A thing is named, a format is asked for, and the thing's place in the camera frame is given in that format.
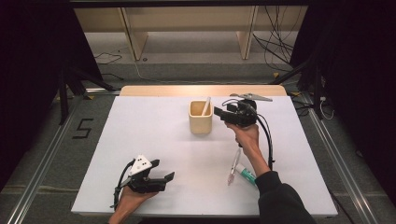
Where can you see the black metal stand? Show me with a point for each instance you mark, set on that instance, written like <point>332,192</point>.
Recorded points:
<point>317,93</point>

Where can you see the wooden shelf unit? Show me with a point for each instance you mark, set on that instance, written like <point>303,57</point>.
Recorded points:
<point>186,18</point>

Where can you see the beige square cup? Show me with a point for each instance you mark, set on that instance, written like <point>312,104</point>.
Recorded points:
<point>200,126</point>

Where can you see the aluminium floor rail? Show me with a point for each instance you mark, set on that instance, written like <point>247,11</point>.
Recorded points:
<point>342,168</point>
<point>40,174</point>

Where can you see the white board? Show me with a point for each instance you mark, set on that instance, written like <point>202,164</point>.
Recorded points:
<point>155,146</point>

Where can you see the white stick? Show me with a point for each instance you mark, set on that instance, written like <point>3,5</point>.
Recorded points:
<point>206,105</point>

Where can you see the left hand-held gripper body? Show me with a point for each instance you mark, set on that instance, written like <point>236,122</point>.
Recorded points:
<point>141,165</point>

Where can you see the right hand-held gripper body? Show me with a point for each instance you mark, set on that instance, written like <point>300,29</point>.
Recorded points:
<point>244,115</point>

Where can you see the wooden table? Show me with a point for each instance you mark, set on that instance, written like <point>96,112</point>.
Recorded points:
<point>186,90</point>

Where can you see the person's right hand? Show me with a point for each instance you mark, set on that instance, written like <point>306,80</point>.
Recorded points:
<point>247,138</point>

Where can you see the white green toothpaste tube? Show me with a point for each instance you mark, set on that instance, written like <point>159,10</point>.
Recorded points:
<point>246,174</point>

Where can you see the person's left hand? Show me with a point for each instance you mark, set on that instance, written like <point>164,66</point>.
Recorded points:
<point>129,203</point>

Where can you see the clear toothbrush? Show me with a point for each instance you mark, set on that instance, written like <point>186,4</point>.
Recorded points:
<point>234,166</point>

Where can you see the black curtain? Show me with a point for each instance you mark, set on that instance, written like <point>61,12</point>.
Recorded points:
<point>31,77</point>
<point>358,77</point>

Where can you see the black tripod stand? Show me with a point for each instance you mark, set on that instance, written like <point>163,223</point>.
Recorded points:
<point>63,99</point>

